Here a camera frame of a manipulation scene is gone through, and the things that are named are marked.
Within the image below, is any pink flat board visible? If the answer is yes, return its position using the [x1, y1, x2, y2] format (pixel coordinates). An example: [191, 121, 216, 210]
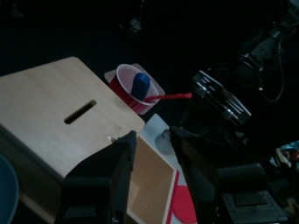
[103, 62, 167, 116]

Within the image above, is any red bowl white inside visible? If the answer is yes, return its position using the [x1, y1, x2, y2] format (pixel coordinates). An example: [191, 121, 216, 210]
[107, 63, 160, 115]

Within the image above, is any blue toy piece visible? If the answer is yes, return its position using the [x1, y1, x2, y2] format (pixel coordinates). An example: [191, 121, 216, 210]
[131, 72, 152, 101]

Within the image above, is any red dough blob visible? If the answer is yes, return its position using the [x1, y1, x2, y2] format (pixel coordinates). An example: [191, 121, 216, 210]
[171, 170, 197, 224]

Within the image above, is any white cutting mat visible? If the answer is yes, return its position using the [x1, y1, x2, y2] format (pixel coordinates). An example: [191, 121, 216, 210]
[139, 113, 199, 224]

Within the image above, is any red toy spoon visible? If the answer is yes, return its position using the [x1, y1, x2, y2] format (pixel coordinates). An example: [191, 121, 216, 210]
[144, 92, 193, 103]

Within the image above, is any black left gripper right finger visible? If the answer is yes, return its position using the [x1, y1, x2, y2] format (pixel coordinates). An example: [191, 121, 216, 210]
[169, 126, 291, 224]

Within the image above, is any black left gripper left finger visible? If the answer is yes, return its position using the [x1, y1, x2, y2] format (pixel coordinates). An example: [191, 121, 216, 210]
[53, 130, 139, 224]

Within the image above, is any round grey dough cutter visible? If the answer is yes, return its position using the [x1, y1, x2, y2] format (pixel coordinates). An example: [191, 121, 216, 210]
[153, 129, 175, 156]

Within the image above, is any light wooden drawer box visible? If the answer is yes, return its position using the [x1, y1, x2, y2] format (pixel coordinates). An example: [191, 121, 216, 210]
[0, 56, 177, 224]

